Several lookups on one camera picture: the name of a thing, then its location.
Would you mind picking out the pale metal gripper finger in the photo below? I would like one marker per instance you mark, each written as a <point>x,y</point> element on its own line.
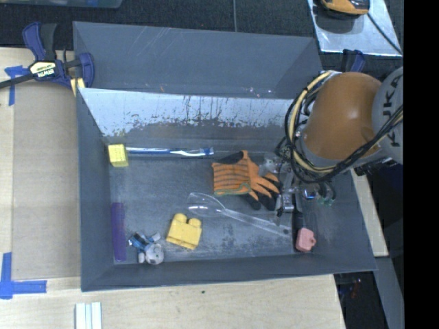
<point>286,208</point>
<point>299,220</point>

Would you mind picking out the pink eraser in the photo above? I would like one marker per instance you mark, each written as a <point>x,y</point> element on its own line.
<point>304,240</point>

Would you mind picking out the orange and black work glove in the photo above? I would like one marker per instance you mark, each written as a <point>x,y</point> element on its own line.
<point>233,178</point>

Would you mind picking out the clear plastic spoon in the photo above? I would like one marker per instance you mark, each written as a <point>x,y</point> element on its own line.
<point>205,206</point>

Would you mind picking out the yellow toy building brick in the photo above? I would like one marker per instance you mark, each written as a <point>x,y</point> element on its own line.
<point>183,232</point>

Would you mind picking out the grey metal bin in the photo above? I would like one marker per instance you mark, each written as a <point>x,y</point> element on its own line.
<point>178,190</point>

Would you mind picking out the blue and white toothbrush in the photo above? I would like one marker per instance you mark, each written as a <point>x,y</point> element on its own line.
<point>161,151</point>

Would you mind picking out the small grey toy bear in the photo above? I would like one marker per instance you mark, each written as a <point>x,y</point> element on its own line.
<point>151,250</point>

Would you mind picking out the purple comb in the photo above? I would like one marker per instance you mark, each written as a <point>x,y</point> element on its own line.
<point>118,231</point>

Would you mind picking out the yellow cube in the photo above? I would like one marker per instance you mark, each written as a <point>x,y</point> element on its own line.
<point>118,155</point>

